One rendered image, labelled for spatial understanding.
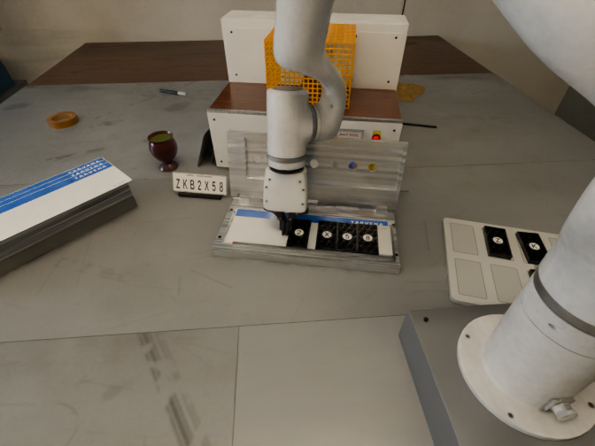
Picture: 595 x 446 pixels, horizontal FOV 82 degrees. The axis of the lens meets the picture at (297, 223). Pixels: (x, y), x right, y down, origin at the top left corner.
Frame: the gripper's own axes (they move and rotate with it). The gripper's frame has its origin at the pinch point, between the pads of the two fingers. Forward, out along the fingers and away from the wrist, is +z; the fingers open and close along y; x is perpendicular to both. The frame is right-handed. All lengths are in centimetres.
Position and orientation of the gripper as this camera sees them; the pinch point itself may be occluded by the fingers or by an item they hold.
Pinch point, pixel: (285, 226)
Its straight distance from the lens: 82.7
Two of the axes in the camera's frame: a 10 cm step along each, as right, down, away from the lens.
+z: -0.3, 8.6, 5.1
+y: 9.9, 0.9, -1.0
